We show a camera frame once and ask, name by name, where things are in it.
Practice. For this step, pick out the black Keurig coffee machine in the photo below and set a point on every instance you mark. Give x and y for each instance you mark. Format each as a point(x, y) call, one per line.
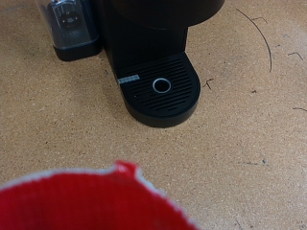
point(144, 41)

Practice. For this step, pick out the white coffee pod red lid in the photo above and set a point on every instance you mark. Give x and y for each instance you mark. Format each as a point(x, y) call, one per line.
point(80, 204)

